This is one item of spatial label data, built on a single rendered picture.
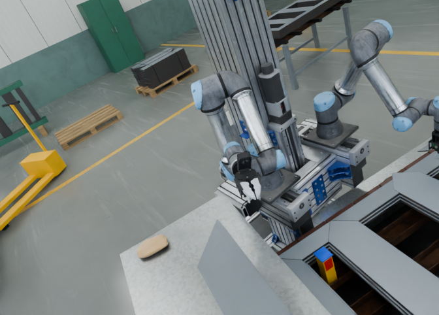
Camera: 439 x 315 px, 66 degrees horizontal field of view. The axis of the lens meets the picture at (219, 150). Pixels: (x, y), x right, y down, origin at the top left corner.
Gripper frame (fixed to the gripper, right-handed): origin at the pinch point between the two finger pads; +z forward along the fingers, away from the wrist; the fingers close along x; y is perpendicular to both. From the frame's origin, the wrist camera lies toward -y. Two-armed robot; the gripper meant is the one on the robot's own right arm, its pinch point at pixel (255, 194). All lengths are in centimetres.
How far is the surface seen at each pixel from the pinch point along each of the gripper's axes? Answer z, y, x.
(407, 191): -32, 50, -80
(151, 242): -40, 44, 46
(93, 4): -922, -8, 175
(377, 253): -6, 54, -48
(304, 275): -10, 59, -16
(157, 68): -597, 111, 47
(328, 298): 4, 58, -21
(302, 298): 12.4, 39.8, -7.8
